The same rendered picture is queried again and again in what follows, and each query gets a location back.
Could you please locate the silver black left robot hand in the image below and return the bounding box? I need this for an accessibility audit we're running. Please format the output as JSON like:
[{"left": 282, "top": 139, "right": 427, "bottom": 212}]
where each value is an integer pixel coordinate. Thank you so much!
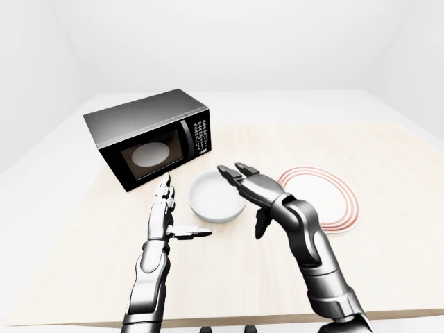
[{"left": 146, "top": 171, "right": 214, "bottom": 244}]

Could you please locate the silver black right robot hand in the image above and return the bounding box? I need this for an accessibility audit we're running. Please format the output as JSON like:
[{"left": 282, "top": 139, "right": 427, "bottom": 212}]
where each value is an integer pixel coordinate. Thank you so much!
[{"left": 216, "top": 162, "right": 291, "bottom": 240}]

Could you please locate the white bowl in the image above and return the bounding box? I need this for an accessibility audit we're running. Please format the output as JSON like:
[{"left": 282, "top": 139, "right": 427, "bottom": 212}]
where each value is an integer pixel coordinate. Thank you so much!
[{"left": 188, "top": 169, "right": 248, "bottom": 224}]

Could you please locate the white microwave turntable plate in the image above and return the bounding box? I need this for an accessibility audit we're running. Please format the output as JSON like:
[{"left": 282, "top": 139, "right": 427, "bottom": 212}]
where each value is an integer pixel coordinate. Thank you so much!
[{"left": 133, "top": 142, "right": 171, "bottom": 167}]

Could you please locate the white plate with red rings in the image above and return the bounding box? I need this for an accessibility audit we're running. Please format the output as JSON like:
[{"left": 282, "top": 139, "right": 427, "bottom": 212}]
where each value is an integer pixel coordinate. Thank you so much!
[{"left": 277, "top": 166, "right": 361, "bottom": 234}]

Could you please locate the black and silver microwave oven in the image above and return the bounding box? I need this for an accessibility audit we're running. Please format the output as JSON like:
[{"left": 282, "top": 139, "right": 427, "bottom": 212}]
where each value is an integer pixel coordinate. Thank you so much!
[{"left": 83, "top": 88, "right": 213, "bottom": 193}]

